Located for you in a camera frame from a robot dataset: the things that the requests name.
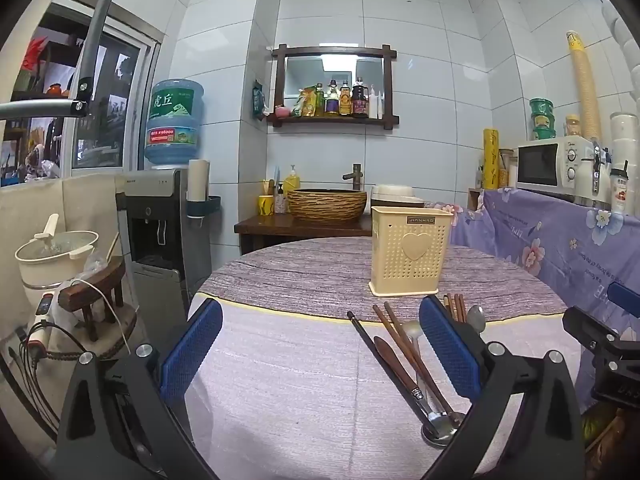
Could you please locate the blue water jug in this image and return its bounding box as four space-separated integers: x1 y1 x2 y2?
144 78 205 166

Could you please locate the stack of white cups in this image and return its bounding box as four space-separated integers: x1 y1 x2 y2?
609 112 640 183

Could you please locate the dark soy sauce bottle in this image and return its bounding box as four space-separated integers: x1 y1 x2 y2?
351 77 370 119

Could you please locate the white cable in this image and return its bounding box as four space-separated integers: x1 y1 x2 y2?
74 277 132 357

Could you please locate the purple floral cloth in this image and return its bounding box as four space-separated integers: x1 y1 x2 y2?
425 187 640 313

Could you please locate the wooden handled metal spoon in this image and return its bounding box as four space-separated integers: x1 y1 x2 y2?
374 336 462 448

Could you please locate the tall stack of yellow cups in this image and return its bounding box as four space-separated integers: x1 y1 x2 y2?
566 31 602 142

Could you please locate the white cooking pot with lid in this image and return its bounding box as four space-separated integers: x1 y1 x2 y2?
14 213 100 307

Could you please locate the white microwave oven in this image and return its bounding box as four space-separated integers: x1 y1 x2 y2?
516 135 609 206

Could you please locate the woven pattern wash basin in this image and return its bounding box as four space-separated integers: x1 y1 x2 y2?
286 188 369 225

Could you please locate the white tablecloth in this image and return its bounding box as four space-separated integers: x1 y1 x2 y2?
184 302 585 480

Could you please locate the grey water dispenser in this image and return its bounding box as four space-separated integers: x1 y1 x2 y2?
115 167 214 322

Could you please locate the white hand-held appliance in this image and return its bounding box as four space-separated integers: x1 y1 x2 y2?
26 292 57 357

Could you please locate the white paper cup tube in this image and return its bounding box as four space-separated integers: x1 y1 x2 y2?
187 158 211 217

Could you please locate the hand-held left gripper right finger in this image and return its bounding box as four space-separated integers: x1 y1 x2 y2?
419 295 586 480

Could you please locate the dark wooden stool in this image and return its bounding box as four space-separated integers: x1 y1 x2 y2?
57 255 139 357

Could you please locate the bronze faucet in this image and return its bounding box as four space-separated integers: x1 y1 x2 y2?
342 163 364 192

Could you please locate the black chopstick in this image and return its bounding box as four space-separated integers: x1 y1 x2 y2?
347 311 420 397

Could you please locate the white pots stack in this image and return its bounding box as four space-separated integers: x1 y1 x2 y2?
372 184 426 209

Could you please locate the white jar with metal clasp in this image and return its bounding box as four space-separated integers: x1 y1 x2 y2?
579 142 610 209

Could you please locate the black cable bundle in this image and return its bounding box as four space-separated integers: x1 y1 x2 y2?
0 320 76 438

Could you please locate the yellow dish soap bottle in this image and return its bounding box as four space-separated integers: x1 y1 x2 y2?
282 164 301 197

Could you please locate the striped grey purple tablecloth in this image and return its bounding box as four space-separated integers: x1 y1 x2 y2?
192 237 568 324

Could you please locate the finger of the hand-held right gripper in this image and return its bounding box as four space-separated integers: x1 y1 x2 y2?
562 306 623 358
607 282 640 318

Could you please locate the cream perforated utensil holder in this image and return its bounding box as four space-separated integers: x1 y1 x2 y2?
369 204 454 297

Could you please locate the plastic drink cup with straw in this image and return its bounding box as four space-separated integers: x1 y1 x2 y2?
609 161 631 215

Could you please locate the wooden framed mirror shelf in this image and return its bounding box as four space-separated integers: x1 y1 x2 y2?
265 43 400 133

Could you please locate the dark wooden counter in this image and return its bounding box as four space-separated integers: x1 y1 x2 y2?
234 212 374 257

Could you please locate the yellow roll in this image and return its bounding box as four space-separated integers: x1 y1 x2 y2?
482 128 501 191

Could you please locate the yellow seasoning packet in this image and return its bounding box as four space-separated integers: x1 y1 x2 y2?
292 88 317 118

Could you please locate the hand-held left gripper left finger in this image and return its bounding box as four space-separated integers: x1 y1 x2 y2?
54 298 224 480

